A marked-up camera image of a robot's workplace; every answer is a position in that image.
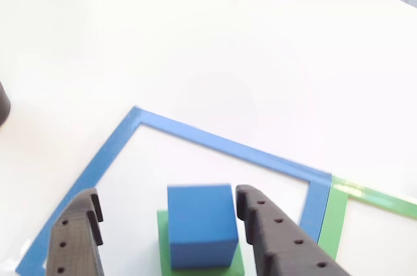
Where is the green square frame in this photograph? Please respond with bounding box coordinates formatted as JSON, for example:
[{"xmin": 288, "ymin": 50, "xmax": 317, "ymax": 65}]
[{"xmin": 317, "ymin": 174, "xmax": 417, "ymax": 260}]

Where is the black camera tripod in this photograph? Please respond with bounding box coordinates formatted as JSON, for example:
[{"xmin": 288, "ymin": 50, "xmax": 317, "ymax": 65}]
[{"xmin": 0, "ymin": 81, "xmax": 11, "ymax": 126}]

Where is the small blue cube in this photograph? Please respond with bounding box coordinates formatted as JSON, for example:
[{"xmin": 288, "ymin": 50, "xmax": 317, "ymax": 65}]
[{"xmin": 166, "ymin": 183, "xmax": 240, "ymax": 270}]

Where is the green square block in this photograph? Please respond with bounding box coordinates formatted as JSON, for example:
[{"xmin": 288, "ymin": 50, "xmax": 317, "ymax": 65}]
[{"xmin": 156, "ymin": 209, "xmax": 246, "ymax": 276}]

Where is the blue square frame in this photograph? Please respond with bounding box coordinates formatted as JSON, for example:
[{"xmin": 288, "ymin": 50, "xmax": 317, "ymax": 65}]
[{"xmin": 14, "ymin": 105, "xmax": 333, "ymax": 276}]

